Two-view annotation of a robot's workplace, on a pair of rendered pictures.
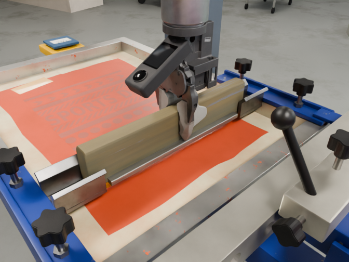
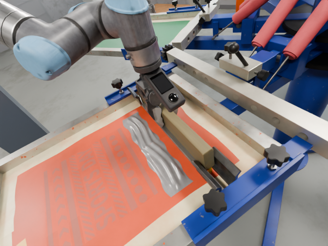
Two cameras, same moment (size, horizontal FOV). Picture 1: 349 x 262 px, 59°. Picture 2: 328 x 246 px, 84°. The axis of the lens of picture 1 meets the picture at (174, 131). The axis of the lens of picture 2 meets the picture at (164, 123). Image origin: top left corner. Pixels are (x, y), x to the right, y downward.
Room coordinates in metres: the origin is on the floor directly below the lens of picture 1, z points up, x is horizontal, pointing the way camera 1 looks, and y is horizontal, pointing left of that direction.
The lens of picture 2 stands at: (0.34, 0.37, 1.41)
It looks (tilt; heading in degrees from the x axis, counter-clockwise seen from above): 45 degrees down; 295
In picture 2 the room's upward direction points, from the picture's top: 19 degrees counter-clockwise
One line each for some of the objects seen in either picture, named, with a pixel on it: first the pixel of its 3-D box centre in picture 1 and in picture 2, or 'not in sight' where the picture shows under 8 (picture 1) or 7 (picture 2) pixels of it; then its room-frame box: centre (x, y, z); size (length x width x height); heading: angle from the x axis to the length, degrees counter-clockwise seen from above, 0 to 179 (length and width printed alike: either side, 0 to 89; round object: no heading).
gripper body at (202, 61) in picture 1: (186, 57); (152, 80); (0.51, -0.02, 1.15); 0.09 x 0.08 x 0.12; 132
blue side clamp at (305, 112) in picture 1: (265, 103); (140, 89); (0.66, -0.22, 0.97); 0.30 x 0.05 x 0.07; 42
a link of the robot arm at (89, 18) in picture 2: not in sight; (91, 25); (0.61, -0.02, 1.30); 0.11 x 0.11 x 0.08; 77
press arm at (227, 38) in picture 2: not in sight; (198, 42); (0.46, -0.75, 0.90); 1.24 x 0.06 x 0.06; 162
